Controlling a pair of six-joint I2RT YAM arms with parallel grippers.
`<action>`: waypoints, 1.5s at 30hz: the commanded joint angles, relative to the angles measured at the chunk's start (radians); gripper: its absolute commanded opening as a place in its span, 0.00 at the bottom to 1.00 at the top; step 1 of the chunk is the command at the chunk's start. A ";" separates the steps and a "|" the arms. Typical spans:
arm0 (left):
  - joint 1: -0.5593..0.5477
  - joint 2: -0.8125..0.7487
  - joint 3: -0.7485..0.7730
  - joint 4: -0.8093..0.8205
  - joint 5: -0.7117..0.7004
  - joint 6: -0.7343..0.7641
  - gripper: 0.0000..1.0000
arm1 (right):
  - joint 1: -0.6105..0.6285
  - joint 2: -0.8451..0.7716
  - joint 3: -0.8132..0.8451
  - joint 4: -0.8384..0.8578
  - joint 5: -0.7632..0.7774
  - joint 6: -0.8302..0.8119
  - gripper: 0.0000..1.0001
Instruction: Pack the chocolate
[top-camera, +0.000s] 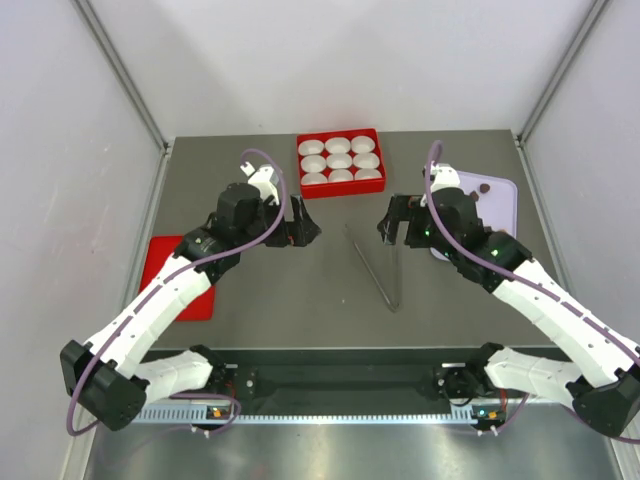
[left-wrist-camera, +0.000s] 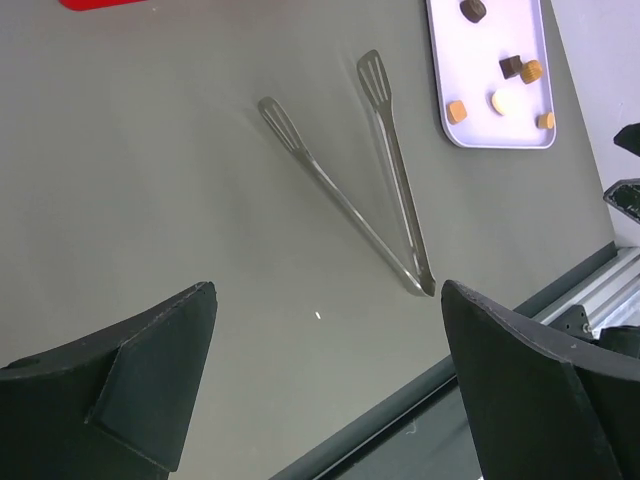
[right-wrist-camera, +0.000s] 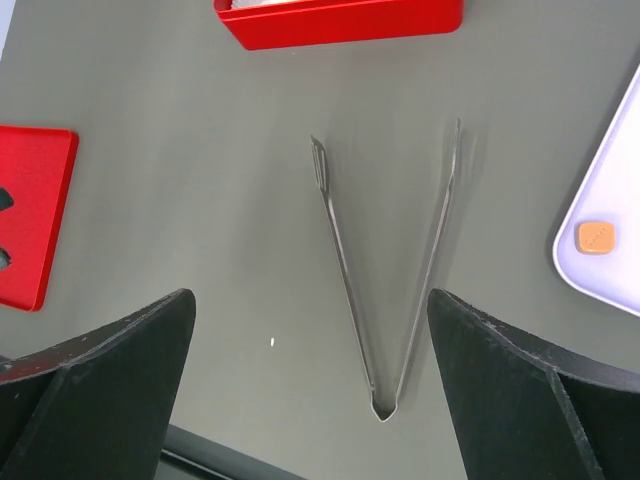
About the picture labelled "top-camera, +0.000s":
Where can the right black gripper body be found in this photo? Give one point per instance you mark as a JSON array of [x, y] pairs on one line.
[[420, 232]]

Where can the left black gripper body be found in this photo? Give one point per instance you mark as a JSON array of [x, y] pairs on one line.
[[279, 238]]

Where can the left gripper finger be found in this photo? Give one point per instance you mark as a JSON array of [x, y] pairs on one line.
[[299, 210], [308, 231]]

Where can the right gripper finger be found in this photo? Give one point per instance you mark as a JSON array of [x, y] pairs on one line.
[[399, 208], [388, 228]]

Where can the metal tongs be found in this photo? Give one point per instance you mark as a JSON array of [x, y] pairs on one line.
[[391, 294]]

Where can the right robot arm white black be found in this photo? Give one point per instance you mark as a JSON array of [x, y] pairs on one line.
[[599, 382]]

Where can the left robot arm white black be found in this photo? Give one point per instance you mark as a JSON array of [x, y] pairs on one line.
[[107, 374]]

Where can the red chocolate box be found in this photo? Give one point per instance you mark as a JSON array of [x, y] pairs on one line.
[[353, 187]]

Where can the white paper cup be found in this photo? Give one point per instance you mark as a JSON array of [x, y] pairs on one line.
[[367, 174], [337, 161], [311, 147], [314, 178], [362, 144], [366, 160], [313, 163], [340, 175], [338, 145]]

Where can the lilac plastic tray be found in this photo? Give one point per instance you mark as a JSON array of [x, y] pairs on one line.
[[498, 208]]

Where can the red box lid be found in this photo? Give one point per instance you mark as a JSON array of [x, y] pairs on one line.
[[159, 249]]

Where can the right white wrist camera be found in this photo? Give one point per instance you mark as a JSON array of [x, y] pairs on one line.
[[441, 176]]

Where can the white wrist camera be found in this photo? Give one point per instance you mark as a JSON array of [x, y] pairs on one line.
[[441, 176], [265, 179]]

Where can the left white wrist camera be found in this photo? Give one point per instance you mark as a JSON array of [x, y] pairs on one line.
[[265, 179]]

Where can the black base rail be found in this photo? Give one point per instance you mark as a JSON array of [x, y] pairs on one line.
[[344, 381]]

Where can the aluminium frame profile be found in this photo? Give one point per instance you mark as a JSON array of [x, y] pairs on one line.
[[98, 32]]

